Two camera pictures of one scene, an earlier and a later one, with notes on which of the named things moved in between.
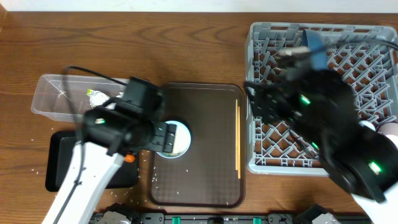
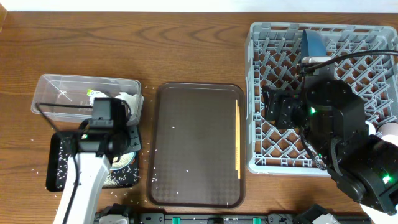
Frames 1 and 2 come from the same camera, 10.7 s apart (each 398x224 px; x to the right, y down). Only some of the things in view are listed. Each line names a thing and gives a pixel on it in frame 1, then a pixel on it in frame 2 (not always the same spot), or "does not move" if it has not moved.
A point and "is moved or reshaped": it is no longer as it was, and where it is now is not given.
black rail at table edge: x=306 y=218 does not move
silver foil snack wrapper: x=96 y=98 does not move
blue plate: x=314 y=40 does not move
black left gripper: x=165 y=142 -> x=137 y=144
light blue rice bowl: x=182 y=140 is moved or reshaped
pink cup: x=389 y=128 does not move
